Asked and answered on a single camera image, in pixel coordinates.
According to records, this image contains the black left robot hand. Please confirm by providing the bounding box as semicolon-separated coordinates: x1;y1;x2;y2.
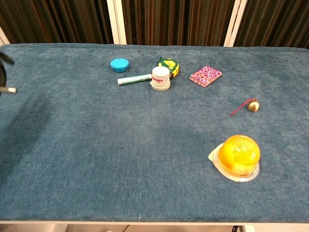
0;52;15;96

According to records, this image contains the blue round plastic disc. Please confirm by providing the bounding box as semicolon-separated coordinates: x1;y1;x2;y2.
110;58;130;73

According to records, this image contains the blue fabric table cloth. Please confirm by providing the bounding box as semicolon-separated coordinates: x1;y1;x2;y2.
0;43;309;223

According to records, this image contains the white green tube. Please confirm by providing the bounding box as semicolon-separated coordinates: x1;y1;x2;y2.
117;73;153;86

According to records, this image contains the white round jar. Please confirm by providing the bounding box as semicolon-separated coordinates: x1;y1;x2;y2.
149;66;171;91

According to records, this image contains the green yellow tape measure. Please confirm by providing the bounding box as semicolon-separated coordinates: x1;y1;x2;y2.
157;57;180;79

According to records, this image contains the dark striped curtain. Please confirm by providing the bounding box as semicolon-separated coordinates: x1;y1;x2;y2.
0;0;309;50

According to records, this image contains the pink patterned notebook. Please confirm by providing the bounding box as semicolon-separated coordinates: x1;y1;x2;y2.
189;65;223;87

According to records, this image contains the yellow fruit jelly cup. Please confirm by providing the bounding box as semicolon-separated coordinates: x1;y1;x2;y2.
208;134;262;182

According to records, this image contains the white frame post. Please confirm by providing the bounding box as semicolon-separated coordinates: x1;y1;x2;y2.
106;0;127;45
0;26;11;46
223;0;248;47

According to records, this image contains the brass bell with red cord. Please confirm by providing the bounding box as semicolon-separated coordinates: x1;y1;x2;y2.
230;97;261;117

